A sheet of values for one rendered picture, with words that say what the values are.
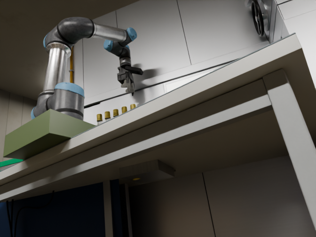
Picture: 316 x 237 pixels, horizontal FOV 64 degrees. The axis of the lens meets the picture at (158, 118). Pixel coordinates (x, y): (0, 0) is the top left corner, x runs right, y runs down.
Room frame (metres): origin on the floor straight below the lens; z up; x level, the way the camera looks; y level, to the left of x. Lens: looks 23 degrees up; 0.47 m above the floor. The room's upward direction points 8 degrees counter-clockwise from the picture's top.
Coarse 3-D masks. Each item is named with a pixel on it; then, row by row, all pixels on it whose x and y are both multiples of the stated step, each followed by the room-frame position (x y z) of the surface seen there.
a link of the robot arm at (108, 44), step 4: (108, 40) 1.24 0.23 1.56; (104, 44) 1.26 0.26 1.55; (108, 44) 1.24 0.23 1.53; (112, 44) 1.24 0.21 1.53; (116, 44) 1.24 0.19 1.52; (104, 48) 1.27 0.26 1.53; (108, 48) 1.26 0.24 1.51; (112, 48) 1.27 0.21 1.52; (116, 48) 1.27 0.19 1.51; (120, 48) 1.27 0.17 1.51; (112, 52) 1.30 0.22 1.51; (116, 52) 1.30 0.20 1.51; (120, 52) 1.32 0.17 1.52
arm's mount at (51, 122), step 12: (36, 120) 0.69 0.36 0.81; (48, 120) 0.65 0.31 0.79; (60, 120) 0.68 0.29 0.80; (72, 120) 0.72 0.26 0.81; (12, 132) 0.77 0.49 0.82; (24, 132) 0.72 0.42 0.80; (36, 132) 0.69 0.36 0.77; (48, 132) 0.65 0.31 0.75; (60, 132) 0.68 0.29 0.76; (72, 132) 0.71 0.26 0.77; (12, 144) 0.76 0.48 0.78; (24, 144) 0.72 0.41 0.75; (36, 144) 0.72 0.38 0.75; (48, 144) 0.74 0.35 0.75; (12, 156) 0.80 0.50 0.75; (24, 156) 0.82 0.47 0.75
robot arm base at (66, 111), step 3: (66, 108) 0.83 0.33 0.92; (60, 111) 0.83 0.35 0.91; (63, 111) 0.83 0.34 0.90; (66, 111) 0.83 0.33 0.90; (69, 111) 0.83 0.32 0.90; (72, 111) 0.84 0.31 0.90; (75, 111) 0.85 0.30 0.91; (78, 111) 0.86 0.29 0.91; (66, 114) 0.83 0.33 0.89; (69, 114) 0.83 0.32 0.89; (72, 114) 0.84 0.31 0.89; (75, 114) 0.85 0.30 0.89; (78, 114) 0.86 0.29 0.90; (81, 114) 0.88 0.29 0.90; (75, 117) 0.84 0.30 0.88; (78, 117) 0.86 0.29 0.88; (81, 117) 0.88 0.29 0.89
